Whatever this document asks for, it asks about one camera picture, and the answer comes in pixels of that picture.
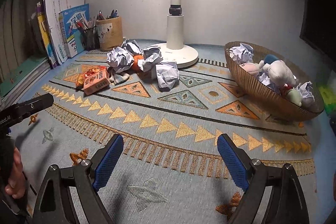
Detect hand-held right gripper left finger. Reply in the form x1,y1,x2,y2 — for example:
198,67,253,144
33,134,124,224

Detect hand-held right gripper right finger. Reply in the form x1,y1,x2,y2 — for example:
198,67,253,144
217,134,310,224

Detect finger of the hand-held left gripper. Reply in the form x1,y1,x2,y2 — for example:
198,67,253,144
14,93,54,119

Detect pink carton box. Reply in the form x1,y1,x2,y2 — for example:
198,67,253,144
83,68,111,96

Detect amber ribbed glass bowl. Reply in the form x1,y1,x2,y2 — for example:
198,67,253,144
224,41,325,122

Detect grey patterned cloth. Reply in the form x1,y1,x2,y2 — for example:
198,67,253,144
108,67,130,83

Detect green plush toy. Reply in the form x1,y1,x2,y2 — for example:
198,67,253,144
285,88,303,106

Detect pile of paper balls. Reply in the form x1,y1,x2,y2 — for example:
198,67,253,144
106,40,315,109

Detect pink plush toy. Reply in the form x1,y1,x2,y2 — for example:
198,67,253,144
241,62,263,76

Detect white plush toy blue cap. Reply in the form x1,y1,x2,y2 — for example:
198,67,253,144
259,54,298,88

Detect person's left hand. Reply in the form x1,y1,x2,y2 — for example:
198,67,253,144
4,147,27,199

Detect stack of flat books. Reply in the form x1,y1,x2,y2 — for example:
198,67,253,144
0,55,51,98

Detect patterned woven mat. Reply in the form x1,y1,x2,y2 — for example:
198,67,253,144
16,39,315,224

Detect grey green book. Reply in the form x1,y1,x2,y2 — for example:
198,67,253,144
29,13,42,56

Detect blue cover book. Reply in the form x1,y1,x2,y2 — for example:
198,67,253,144
58,4,90,59

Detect yellow cover book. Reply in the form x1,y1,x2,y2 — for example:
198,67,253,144
36,13,58,67

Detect black mesh pen holder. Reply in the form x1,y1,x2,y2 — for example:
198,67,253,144
80,26,101,51

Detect bunch of red pens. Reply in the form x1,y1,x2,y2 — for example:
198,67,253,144
76,17,98,30

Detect row of upright books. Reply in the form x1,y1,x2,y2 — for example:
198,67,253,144
43,0,86,62

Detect wooden pen holder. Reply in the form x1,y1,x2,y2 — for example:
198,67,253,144
96,16,124,51

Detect bunch of dark pens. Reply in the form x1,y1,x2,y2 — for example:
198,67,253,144
97,9,118,20

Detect green box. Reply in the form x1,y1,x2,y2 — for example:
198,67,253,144
319,85,336,114

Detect white desk lamp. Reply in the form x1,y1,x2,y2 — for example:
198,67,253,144
146,0,199,69

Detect dark monitor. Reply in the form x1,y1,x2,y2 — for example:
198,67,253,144
298,0,336,56

